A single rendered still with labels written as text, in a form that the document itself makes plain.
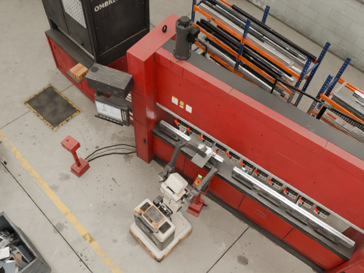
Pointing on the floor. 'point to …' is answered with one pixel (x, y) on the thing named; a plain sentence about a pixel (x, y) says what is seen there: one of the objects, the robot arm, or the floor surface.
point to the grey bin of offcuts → (18, 251)
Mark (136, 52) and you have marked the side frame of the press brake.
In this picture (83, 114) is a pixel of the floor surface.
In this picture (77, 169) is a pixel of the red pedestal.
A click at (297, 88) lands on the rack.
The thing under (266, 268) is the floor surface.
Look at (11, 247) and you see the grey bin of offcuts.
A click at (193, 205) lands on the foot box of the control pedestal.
